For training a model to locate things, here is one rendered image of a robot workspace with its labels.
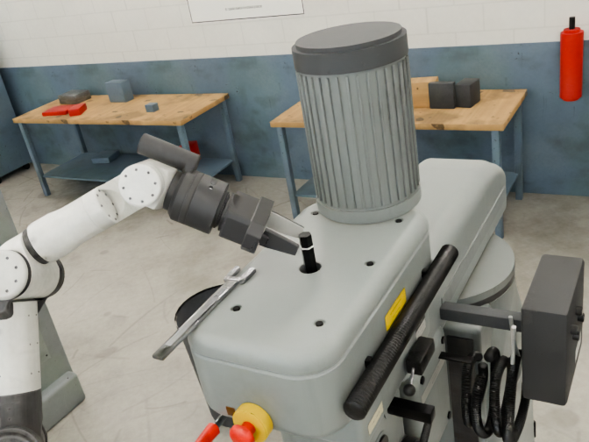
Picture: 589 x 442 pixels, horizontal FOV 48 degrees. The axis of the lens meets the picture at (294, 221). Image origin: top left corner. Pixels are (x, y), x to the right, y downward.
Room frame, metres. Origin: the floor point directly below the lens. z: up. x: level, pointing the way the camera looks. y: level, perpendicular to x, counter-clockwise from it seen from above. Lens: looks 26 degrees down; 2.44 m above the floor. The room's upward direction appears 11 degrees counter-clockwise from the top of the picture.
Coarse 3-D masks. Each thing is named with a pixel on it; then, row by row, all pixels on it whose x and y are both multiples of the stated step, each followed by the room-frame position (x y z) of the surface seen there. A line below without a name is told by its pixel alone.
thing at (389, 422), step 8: (384, 416) 0.89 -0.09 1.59; (392, 416) 0.92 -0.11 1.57; (384, 424) 0.89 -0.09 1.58; (392, 424) 0.92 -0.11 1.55; (400, 424) 0.94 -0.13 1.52; (280, 432) 0.93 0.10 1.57; (376, 432) 0.86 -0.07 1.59; (384, 432) 0.88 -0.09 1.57; (392, 432) 0.91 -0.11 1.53; (400, 432) 0.94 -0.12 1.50; (288, 440) 0.90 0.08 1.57; (296, 440) 0.89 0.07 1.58; (304, 440) 0.88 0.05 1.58; (312, 440) 0.87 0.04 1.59; (320, 440) 0.86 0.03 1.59; (376, 440) 0.86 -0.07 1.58; (384, 440) 0.87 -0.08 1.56; (392, 440) 0.91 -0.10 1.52; (400, 440) 0.93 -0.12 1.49
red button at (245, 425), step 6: (234, 426) 0.73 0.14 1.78; (240, 426) 0.73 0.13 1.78; (246, 426) 0.74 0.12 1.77; (252, 426) 0.74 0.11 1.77; (234, 432) 0.73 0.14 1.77; (240, 432) 0.72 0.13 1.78; (246, 432) 0.72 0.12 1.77; (252, 432) 0.73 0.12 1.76; (234, 438) 0.73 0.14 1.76; (240, 438) 0.72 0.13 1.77; (246, 438) 0.72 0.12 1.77; (252, 438) 0.72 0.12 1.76
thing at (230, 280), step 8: (232, 272) 0.97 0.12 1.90; (248, 272) 0.96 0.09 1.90; (224, 280) 0.95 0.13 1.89; (232, 280) 0.94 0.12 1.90; (240, 280) 0.94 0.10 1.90; (224, 288) 0.92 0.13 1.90; (232, 288) 0.92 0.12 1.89; (216, 296) 0.90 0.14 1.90; (224, 296) 0.90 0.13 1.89; (208, 304) 0.88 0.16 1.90; (216, 304) 0.88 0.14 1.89; (200, 312) 0.86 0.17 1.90; (208, 312) 0.86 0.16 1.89; (192, 320) 0.84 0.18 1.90; (200, 320) 0.84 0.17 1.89; (184, 328) 0.83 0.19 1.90; (192, 328) 0.83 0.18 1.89; (176, 336) 0.81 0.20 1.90; (184, 336) 0.81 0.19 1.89; (168, 344) 0.79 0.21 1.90; (176, 344) 0.79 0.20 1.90; (160, 352) 0.78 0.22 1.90; (168, 352) 0.78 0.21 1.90
